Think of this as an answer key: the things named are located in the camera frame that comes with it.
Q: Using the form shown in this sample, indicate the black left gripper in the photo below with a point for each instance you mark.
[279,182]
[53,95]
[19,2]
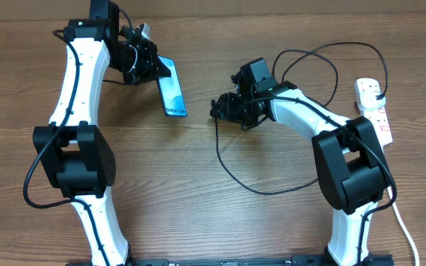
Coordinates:
[149,70]

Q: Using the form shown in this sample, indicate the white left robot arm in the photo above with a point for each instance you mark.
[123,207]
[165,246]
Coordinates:
[75,156]

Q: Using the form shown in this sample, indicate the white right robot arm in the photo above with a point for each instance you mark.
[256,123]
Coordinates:
[352,171]

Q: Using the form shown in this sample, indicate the white power strip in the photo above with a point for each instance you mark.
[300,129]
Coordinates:
[367,90]

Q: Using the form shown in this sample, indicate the white charger plug adapter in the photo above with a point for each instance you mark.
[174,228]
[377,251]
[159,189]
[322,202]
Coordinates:
[370,100]

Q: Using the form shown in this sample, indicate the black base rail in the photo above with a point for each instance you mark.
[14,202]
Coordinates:
[235,262]

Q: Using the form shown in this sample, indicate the blue Samsung smartphone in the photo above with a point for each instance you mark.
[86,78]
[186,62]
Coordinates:
[170,91]

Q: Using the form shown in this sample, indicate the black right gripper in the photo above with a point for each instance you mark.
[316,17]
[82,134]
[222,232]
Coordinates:
[228,106]

